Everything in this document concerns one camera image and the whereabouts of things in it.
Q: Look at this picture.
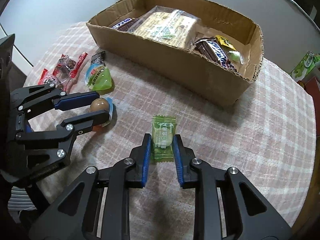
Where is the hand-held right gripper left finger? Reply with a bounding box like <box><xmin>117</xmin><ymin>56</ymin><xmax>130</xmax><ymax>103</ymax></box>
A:
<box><xmin>29</xmin><ymin>133</ymin><xmax>152</xmax><ymax>240</ymax></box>

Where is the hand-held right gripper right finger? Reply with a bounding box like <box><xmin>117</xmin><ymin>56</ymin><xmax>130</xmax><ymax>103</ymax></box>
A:
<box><xmin>174</xmin><ymin>134</ymin><xmax>293</xmax><ymax>240</ymax></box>

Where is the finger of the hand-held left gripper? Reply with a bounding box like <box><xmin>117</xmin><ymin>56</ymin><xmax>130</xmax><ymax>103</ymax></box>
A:
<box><xmin>10</xmin><ymin>84</ymin><xmax>100</xmax><ymax>112</ymax></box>
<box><xmin>15</xmin><ymin>111</ymin><xmax>111</xmax><ymax>167</ymax></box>

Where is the chocolate ball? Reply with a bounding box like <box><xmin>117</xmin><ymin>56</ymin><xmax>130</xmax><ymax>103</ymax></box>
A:
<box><xmin>89</xmin><ymin>96</ymin><xmax>117</xmax><ymax>132</ymax></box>

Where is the green candy packet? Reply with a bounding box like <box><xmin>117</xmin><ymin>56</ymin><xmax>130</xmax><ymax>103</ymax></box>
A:
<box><xmin>152</xmin><ymin>114</ymin><xmax>177</xmax><ymax>164</ymax></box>

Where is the brown cardboard box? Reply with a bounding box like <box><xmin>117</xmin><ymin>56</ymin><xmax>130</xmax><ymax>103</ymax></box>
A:
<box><xmin>86</xmin><ymin>0</ymin><xmax>264</xmax><ymax>109</ymax></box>

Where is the brown chocolate bar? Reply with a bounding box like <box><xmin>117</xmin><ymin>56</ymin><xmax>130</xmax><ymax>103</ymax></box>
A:
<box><xmin>192</xmin><ymin>37</ymin><xmax>242</xmax><ymax>74</ymax></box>

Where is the small pale green candy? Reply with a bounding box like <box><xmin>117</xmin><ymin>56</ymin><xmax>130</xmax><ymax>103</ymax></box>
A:
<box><xmin>226</xmin><ymin>50</ymin><xmax>244</xmax><ymax>65</ymax></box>

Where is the clear wafer pack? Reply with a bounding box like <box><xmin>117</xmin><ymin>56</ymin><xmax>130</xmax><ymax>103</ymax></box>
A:
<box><xmin>130</xmin><ymin>5</ymin><xmax>200</xmax><ymax>48</ymax></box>

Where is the yellow snack packet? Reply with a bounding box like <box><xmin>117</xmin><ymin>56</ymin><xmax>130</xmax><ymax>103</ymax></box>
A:
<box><xmin>215</xmin><ymin>35</ymin><xmax>237</xmax><ymax>52</ymax></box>

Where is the green jelly cup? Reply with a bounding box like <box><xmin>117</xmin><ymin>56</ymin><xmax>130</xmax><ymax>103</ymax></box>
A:
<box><xmin>85</xmin><ymin>64</ymin><xmax>114</xmax><ymax>92</ymax></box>

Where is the red candy packet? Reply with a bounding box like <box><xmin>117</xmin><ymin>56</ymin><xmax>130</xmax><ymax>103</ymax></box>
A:
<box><xmin>54</xmin><ymin>52</ymin><xmax>88</xmax><ymax>80</ymax></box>
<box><xmin>38</xmin><ymin>69</ymin><xmax>69</xmax><ymax>92</ymax></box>

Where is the small dark snack packet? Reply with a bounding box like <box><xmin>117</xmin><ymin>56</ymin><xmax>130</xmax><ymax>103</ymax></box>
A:
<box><xmin>90</xmin><ymin>52</ymin><xmax>107</xmax><ymax>67</ymax></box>

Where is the red storage box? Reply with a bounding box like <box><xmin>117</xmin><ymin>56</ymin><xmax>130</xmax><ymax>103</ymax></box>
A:
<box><xmin>301</xmin><ymin>75</ymin><xmax>320</xmax><ymax>98</ymax></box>

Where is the green carton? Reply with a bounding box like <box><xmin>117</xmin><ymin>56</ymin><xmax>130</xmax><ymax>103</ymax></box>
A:
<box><xmin>290</xmin><ymin>51</ymin><xmax>320</xmax><ymax>82</ymax></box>

